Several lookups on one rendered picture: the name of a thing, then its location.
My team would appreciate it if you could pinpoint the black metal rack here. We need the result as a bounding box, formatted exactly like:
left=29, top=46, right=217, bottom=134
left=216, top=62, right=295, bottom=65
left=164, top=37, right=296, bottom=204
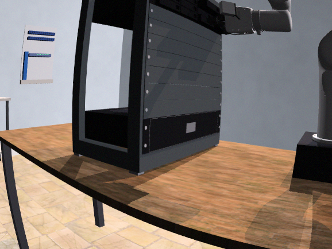
left=72, top=0, right=223, bottom=176

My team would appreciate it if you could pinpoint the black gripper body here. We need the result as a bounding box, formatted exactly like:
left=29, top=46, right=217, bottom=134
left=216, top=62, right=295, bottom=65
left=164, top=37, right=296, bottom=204
left=225, top=6, right=256, bottom=35

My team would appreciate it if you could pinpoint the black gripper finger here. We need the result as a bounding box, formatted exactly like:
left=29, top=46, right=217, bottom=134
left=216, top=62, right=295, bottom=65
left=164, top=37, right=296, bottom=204
left=206, top=20, right=231, bottom=35
left=206, top=14, right=225, bottom=21

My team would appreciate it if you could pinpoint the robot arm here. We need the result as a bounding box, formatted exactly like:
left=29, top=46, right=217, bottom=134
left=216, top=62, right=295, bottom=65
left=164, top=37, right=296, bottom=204
left=219, top=0, right=332, bottom=145

